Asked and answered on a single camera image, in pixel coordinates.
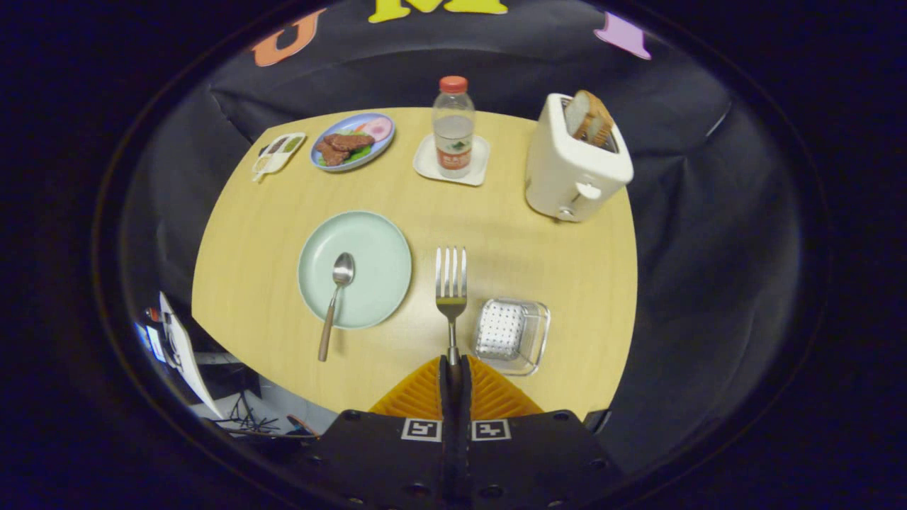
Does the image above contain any pale green plate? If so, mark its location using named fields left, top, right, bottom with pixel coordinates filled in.
left=297, top=210, right=413, bottom=331

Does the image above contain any clear glass container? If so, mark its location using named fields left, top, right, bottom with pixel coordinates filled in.
left=473, top=297, right=551, bottom=376

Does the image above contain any clear bottle with red cap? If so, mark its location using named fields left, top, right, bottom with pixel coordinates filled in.
left=432, top=76, right=476, bottom=179

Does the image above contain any white board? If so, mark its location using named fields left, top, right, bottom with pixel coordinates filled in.
left=157, top=290, right=226, bottom=420

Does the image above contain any white divided sauce dish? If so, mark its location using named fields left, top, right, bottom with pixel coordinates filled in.
left=252, top=132, right=307, bottom=181

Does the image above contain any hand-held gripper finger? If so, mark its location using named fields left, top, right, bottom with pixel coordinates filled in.
left=294, top=354, right=456, bottom=510
left=455, top=354, right=628, bottom=510

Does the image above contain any black tripod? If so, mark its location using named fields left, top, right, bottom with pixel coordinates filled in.
left=211, top=390, right=282, bottom=435

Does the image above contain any white square coaster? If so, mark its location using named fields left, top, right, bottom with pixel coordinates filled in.
left=413, top=135, right=491, bottom=187

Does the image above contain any white toaster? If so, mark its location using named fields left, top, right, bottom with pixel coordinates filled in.
left=524, top=92, right=635, bottom=224

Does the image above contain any blue food plate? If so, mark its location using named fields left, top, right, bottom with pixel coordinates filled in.
left=310, top=112, right=396, bottom=172

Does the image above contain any metal spoon with wooden handle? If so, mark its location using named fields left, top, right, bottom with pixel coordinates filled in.
left=317, top=252, right=356, bottom=363

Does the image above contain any blue screen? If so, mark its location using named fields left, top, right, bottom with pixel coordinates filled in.
left=135, top=319, right=168, bottom=363

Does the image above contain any metal fork with wooden handle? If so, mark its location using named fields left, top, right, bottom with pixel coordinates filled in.
left=434, top=246, right=468, bottom=366

